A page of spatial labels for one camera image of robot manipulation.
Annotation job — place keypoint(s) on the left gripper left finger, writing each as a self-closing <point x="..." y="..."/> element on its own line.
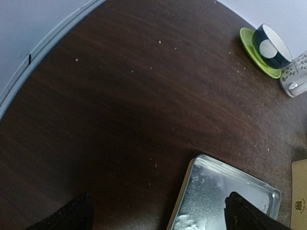
<point x="77" y="214"/>

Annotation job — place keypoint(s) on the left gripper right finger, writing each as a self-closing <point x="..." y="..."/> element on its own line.
<point x="242" y="215"/>

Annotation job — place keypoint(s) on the bear print tin lid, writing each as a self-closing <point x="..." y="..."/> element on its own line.
<point x="207" y="183"/>

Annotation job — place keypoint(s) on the beige rectangular tin box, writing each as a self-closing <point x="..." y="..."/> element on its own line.
<point x="299" y="195"/>

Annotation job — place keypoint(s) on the white patterned mug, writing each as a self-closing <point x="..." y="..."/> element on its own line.
<point x="293" y="79"/>

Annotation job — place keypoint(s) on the navy white cup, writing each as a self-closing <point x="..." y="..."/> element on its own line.
<point x="271" y="47"/>

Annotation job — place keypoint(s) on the green saucer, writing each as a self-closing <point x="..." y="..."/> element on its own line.
<point x="246" y="35"/>

